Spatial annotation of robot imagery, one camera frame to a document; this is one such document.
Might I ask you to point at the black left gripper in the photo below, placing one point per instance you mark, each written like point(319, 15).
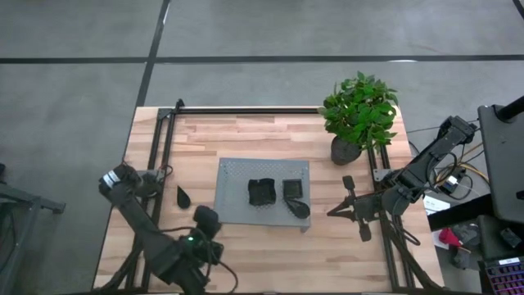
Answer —
point(206, 219)

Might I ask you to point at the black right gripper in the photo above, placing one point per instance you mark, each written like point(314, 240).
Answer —
point(370, 207)

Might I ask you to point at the teardrop black plate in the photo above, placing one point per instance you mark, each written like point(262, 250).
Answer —
point(299, 209)
point(183, 198)

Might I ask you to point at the small square black plate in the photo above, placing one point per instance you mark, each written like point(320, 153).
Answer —
point(292, 189)

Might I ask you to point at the wavy square black plate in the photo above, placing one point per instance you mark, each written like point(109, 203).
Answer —
point(262, 191)

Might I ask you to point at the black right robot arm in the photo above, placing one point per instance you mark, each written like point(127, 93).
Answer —
point(425, 164)

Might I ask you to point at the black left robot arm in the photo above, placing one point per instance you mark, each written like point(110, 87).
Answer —
point(139, 221)

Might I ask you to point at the grey perforated metal shelf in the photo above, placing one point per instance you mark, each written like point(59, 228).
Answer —
point(233, 196)

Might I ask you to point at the dark round plant pot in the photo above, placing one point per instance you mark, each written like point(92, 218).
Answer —
point(341, 153)

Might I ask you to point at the white paper sheet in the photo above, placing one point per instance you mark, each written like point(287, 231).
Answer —
point(435, 203)

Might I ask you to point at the green leafy plant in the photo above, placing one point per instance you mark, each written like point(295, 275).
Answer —
point(360, 110)

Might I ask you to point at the red object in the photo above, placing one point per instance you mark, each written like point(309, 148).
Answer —
point(449, 237)

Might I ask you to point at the small electronic box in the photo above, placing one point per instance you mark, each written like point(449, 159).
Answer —
point(450, 183)

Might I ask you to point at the black beam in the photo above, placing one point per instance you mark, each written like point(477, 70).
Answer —
point(458, 213)

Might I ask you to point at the black bag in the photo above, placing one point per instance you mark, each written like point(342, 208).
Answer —
point(495, 241)

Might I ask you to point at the grey flat panel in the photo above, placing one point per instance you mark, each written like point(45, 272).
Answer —
point(503, 172)

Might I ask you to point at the grey metal table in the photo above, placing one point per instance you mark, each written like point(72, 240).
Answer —
point(37, 201)

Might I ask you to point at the backlit keyboard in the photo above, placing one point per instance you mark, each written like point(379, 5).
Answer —
point(505, 278)

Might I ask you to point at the black pole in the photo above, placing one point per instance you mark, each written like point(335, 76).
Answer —
point(511, 111)

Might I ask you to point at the black aluminium table frame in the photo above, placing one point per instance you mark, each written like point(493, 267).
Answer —
point(245, 110)

